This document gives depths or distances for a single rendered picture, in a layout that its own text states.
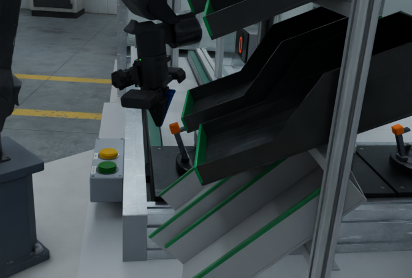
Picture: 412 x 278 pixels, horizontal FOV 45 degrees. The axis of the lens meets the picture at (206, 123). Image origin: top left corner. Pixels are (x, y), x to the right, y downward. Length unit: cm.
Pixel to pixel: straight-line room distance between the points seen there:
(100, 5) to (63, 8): 83
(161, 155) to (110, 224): 19
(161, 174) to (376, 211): 44
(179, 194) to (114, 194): 24
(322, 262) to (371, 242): 53
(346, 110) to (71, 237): 70
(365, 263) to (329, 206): 54
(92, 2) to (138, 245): 836
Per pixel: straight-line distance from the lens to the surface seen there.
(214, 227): 71
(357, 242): 107
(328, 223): 54
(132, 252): 96
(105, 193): 107
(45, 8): 870
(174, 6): 203
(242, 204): 69
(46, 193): 121
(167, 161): 109
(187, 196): 86
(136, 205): 96
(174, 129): 102
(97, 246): 102
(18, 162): 90
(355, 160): 121
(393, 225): 108
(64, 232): 107
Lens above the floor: 144
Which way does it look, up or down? 21 degrees down
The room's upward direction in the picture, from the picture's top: 4 degrees clockwise
